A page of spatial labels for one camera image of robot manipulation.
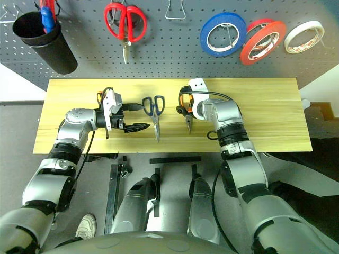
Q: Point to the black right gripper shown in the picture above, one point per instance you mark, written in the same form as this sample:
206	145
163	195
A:
188	105

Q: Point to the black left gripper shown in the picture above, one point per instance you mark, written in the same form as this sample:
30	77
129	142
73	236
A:
116	122

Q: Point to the orange black needle-nose pliers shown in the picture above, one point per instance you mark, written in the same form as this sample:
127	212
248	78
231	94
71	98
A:
189	125

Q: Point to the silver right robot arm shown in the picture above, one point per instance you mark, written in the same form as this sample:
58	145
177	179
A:
230	113

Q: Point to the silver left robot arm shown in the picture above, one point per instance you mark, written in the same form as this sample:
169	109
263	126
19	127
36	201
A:
74	124

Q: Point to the grey perforated pegboard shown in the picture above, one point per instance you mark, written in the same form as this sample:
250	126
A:
172	53

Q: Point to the blue tape roll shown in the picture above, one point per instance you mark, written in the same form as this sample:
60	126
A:
206	37

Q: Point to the large red tape roll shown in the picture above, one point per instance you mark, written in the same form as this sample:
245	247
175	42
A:
247	54

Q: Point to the small red tape roll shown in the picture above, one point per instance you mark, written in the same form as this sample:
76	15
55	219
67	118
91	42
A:
258	21

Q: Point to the white tape roll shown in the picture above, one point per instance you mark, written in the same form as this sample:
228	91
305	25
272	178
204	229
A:
291	37

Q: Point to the orange black hand tool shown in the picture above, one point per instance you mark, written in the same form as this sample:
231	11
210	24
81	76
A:
99	96

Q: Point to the black flat bar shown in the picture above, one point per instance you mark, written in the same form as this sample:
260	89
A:
174	159

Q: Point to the silver left robot leg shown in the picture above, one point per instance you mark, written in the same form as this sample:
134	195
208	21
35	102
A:
132	201

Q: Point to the silver robot leg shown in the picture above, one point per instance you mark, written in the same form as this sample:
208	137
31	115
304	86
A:
201	206
132	201

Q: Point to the silver right robot leg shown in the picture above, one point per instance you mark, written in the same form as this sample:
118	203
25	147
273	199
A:
201	206

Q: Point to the black plastic cup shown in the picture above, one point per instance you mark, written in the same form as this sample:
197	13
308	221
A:
55	50

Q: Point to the white sneaker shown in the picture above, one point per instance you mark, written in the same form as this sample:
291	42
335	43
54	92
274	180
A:
86	226

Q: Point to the small white knob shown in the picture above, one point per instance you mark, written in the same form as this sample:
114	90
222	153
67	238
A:
306	103

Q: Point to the grey robot torso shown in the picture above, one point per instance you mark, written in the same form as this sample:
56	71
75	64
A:
148	243

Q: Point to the dark brown wooden furniture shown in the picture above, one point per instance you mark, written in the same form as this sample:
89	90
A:
325	124

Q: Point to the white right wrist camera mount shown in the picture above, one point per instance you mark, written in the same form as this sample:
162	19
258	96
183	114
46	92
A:
197	108

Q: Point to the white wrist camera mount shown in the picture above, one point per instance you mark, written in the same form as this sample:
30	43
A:
110	104
197	108

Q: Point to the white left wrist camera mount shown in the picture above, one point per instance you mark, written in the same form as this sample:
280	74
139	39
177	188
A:
110	104

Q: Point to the black metal table post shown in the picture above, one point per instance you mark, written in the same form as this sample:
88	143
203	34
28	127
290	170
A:
111	198

